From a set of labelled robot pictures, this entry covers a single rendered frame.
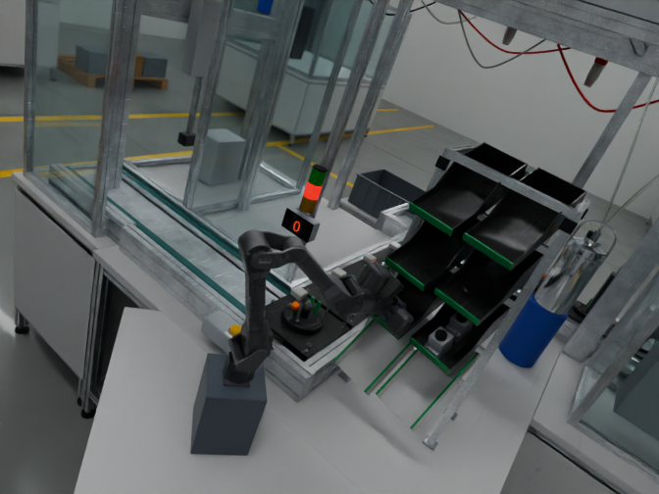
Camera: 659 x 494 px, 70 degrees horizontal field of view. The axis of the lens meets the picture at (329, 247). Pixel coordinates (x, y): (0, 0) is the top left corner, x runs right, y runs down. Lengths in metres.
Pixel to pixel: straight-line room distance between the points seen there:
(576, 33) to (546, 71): 9.57
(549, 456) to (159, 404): 1.34
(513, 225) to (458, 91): 10.98
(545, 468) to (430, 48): 11.17
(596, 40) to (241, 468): 1.89
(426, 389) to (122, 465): 0.77
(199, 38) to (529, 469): 2.05
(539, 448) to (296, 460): 0.97
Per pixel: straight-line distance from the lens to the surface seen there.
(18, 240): 2.48
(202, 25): 2.08
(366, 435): 1.46
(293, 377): 1.41
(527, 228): 1.21
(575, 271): 1.93
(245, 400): 1.14
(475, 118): 12.01
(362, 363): 1.40
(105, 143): 1.77
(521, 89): 11.80
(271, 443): 1.34
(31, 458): 2.33
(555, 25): 2.20
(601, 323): 2.35
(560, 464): 1.98
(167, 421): 1.33
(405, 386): 1.38
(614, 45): 2.16
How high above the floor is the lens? 1.89
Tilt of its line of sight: 27 degrees down
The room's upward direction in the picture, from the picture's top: 20 degrees clockwise
